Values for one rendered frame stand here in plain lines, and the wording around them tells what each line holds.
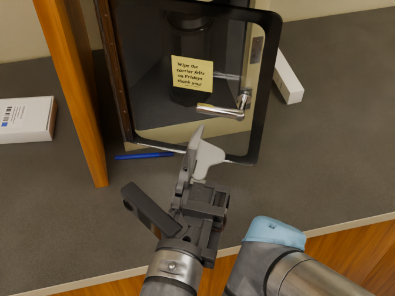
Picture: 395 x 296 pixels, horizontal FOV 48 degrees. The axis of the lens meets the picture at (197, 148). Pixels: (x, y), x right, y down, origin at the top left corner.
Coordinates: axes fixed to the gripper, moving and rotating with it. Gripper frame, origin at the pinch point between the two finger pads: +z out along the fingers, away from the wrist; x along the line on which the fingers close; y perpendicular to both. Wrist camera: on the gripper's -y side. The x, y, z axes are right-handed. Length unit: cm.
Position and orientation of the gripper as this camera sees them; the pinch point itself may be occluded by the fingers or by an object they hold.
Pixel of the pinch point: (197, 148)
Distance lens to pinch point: 74.9
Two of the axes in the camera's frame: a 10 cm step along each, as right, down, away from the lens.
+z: 2.4, -7.7, 5.9
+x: 0.0, -6.1, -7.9
